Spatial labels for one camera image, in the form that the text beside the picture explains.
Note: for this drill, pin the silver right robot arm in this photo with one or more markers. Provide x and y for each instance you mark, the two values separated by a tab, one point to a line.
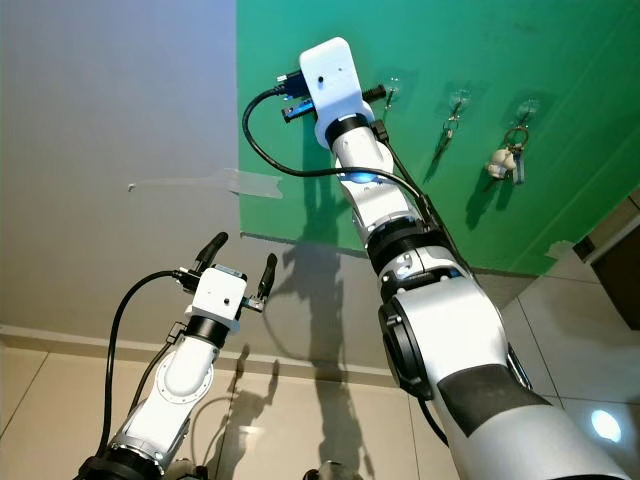
470	330

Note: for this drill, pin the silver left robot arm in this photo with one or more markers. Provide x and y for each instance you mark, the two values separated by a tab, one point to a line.
175	390

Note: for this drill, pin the clear plastic hook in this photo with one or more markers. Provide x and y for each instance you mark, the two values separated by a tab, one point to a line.
460	98
520	105
397	82

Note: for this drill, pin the long grey tape strip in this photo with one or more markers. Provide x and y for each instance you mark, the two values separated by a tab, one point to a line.
255	183

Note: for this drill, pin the green board with key hooks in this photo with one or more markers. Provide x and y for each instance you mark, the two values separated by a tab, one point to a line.
460	40

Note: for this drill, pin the key bunch with white charm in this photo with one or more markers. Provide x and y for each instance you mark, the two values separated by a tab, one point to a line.
500	162

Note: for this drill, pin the short grey tape piece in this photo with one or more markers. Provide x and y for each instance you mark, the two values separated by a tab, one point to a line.
558	250

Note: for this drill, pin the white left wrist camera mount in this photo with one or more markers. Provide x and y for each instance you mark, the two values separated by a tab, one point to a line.
220	295

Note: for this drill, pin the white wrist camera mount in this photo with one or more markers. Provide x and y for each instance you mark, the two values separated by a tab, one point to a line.
335	75
220	295

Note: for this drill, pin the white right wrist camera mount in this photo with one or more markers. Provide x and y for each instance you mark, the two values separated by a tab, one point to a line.
335	75

